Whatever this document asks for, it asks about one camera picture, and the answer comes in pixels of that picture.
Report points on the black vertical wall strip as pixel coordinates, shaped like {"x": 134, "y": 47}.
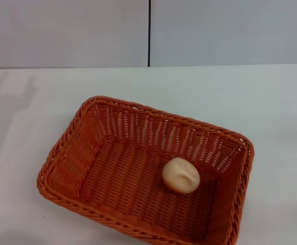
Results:
{"x": 149, "y": 33}

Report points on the orange woven plastic basket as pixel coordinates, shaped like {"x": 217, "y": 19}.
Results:
{"x": 127, "y": 183}

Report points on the pale round steamed bun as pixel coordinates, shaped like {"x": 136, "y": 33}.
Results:
{"x": 181, "y": 176}

